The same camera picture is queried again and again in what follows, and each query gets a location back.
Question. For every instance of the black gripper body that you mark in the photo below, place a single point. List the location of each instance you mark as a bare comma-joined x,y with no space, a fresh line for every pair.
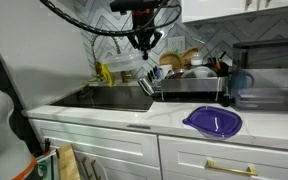
144,23

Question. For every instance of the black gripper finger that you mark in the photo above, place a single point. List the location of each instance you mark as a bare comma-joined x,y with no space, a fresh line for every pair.
154,40
137,40

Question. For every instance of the gold spring kitchen faucet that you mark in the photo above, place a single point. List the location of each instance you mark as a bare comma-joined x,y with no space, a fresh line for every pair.
126,77

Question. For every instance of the purple translucent tupperware lid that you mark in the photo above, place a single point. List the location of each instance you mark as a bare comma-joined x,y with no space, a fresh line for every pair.
214,121

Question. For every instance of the round bamboo plate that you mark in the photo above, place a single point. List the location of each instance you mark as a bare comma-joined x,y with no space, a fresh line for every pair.
170,60

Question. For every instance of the white mug blue print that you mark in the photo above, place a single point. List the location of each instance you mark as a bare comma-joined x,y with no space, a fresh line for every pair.
165,70

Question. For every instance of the bamboo cutting board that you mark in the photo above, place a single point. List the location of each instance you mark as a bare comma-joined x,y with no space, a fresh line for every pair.
189,56

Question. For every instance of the dark steel bowl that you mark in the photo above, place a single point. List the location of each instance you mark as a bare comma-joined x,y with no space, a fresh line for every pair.
177,74

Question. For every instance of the steel utensil cup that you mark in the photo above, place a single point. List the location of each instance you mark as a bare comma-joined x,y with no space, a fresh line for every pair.
145,85

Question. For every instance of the clear baby bottle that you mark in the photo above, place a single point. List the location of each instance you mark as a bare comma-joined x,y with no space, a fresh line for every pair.
196,59

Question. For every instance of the yellow rubber glove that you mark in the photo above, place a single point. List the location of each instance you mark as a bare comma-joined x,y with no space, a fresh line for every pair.
105,75

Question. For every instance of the clear glass bowl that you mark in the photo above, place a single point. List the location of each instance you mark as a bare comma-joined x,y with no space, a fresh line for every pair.
200,71

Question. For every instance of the stainless steel sink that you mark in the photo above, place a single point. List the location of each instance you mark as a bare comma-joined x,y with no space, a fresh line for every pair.
117,98

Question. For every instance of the black utensil caddy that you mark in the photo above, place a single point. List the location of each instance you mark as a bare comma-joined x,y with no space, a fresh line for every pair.
219,66

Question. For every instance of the white upper cabinet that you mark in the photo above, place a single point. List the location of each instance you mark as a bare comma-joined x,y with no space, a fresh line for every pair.
237,10

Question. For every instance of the small black bottle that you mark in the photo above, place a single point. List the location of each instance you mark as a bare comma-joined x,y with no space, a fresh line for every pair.
225,100

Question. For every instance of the blue translucent pitcher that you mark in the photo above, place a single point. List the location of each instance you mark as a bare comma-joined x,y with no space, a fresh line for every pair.
242,83

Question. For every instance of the white base cabinet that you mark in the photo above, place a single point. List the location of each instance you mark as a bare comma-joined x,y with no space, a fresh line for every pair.
117,146

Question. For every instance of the black countertop appliance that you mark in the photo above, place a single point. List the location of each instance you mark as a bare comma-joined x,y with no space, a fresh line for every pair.
270,53

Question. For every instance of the clear plastic storage box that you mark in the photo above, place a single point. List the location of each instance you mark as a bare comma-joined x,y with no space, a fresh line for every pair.
267,100

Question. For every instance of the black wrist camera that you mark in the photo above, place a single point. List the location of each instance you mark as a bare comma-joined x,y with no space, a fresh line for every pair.
134,5

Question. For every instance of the white wall outlet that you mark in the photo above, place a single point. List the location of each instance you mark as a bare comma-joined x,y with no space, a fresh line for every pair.
177,44

